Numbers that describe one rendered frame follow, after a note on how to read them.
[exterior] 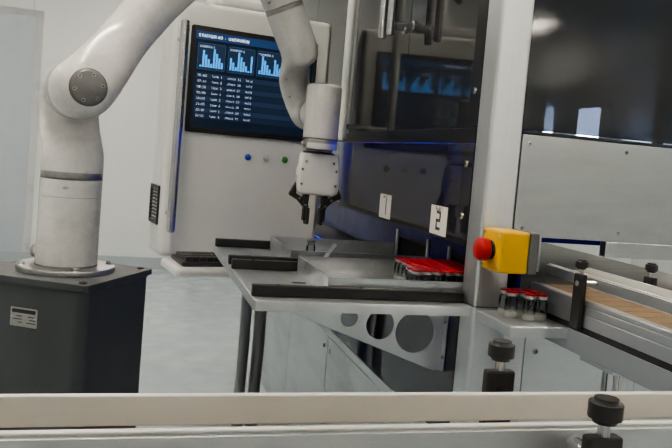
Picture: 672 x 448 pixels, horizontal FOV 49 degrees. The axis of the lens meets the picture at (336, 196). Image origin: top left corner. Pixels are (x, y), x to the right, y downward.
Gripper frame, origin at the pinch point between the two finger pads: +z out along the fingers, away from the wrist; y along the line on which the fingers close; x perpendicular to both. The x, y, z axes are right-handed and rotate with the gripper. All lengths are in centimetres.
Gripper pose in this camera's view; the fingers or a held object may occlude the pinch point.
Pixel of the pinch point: (313, 215)
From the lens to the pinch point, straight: 177.5
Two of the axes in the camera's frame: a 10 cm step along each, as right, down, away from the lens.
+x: -2.6, -0.7, 9.6
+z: -0.9, 9.9, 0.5
